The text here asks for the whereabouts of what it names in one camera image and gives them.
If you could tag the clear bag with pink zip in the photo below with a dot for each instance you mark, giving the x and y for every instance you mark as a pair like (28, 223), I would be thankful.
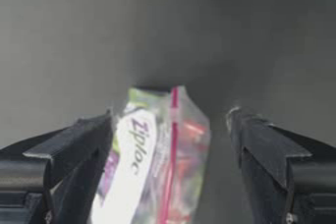
(134, 156)

